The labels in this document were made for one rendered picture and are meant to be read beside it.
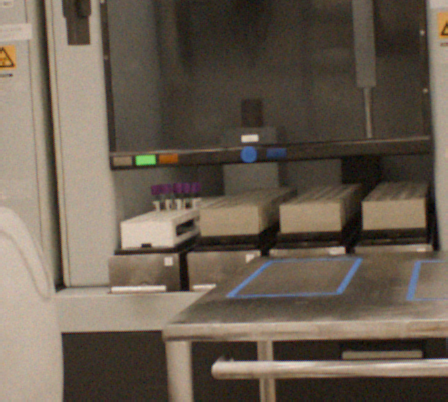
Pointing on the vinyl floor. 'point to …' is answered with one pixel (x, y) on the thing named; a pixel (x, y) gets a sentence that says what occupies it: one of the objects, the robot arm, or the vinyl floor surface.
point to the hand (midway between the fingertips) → (77, 18)
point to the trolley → (314, 316)
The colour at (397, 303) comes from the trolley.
